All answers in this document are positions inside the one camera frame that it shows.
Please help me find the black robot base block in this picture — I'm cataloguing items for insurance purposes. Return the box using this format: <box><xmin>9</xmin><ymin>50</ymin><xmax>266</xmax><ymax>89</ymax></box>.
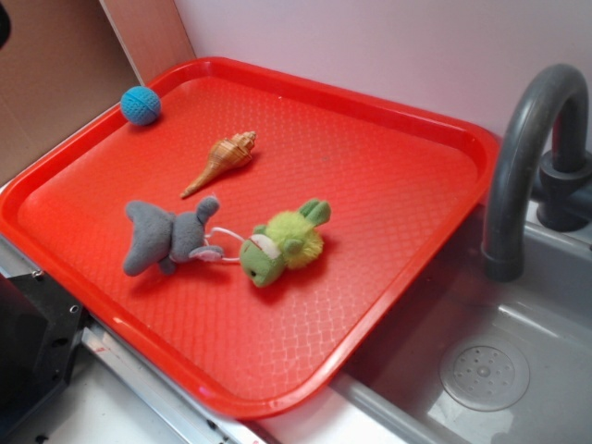
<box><xmin>1</xmin><ymin>274</ymin><xmax>87</xmax><ymax>442</ymax></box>

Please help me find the green plush animal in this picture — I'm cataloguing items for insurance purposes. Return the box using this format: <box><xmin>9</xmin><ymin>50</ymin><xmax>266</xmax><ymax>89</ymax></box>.
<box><xmin>239</xmin><ymin>199</ymin><xmax>332</xmax><ymax>288</ymax></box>

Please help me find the red plastic tray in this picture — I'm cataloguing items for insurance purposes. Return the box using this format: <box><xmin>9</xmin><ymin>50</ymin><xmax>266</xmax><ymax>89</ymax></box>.
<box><xmin>1</xmin><ymin>58</ymin><xmax>498</xmax><ymax>419</ymax></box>

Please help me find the tan conch seashell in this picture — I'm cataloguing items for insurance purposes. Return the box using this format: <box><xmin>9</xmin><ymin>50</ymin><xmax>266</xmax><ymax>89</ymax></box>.
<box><xmin>179</xmin><ymin>131</ymin><xmax>257</xmax><ymax>199</ymax></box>

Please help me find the gray plush elephant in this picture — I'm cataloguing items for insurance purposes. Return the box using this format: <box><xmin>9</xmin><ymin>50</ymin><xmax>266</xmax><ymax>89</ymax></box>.
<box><xmin>123</xmin><ymin>196</ymin><xmax>224</xmax><ymax>277</ymax></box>

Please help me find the blue textured ball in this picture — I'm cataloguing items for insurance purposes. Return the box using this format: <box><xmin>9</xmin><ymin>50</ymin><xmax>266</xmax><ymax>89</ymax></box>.
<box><xmin>120</xmin><ymin>86</ymin><xmax>162</xmax><ymax>126</ymax></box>

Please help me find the gray toy sink basin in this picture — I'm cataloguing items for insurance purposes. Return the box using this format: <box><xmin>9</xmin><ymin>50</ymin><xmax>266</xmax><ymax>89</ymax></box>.
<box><xmin>332</xmin><ymin>212</ymin><xmax>591</xmax><ymax>443</ymax></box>

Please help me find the gray toy faucet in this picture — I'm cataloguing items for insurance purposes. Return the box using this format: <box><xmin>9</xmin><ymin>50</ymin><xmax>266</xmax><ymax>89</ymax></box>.
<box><xmin>481</xmin><ymin>64</ymin><xmax>591</xmax><ymax>282</ymax></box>

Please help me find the brown cardboard panel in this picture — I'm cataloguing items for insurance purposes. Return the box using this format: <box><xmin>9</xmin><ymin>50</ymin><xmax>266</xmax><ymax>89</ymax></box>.
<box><xmin>1</xmin><ymin>1</ymin><xmax>194</xmax><ymax>183</ymax></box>

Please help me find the dark object top left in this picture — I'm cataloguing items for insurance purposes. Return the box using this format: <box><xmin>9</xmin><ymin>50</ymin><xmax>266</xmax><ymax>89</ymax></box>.
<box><xmin>0</xmin><ymin>4</ymin><xmax>11</xmax><ymax>48</ymax></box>

